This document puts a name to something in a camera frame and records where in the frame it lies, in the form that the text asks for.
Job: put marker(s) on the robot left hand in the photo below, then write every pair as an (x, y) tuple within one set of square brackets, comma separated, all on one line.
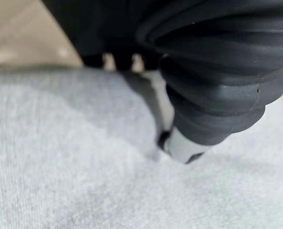
[(203, 59)]

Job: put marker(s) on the light grey fabric cushion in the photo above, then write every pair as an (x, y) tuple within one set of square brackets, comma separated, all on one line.
[(84, 167)]

